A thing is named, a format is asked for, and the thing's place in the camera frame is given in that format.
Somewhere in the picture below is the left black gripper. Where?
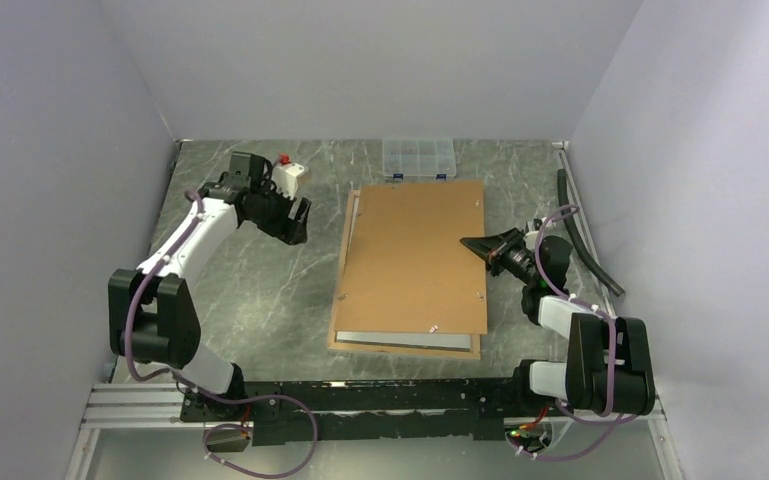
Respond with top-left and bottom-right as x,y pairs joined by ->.
248,179 -> 312,245

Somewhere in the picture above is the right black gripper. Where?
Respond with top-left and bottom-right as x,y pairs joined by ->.
459,227 -> 541,285

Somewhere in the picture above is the white wooden picture frame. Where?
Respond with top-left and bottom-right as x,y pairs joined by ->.
326,190 -> 481,361

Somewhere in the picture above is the brown backing board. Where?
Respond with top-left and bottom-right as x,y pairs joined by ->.
336,179 -> 488,336

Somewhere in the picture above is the printed photo poster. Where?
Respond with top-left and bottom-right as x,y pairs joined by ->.
333,190 -> 473,351

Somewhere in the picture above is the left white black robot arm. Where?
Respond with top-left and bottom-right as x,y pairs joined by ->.
108,152 -> 311,420

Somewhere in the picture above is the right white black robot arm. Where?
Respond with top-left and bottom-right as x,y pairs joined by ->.
460,228 -> 656,416

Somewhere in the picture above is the clear plastic organizer box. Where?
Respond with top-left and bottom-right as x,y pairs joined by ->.
382,138 -> 457,181

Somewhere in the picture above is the black foam tube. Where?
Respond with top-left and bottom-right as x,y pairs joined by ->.
556,168 -> 626,298

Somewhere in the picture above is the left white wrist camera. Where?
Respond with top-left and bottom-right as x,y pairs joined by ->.
271,154 -> 312,200

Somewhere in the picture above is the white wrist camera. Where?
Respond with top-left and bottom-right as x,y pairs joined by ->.
271,154 -> 312,200
524,221 -> 542,248

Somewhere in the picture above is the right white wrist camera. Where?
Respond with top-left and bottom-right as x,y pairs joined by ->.
524,221 -> 542,248

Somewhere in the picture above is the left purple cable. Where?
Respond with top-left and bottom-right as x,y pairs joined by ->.
122,190 -> 319,480

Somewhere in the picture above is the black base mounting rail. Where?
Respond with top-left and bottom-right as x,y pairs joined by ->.
180,377 -> 561,446

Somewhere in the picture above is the aluminium extrusion rail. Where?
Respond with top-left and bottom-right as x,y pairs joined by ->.
81,382 -> 193,431

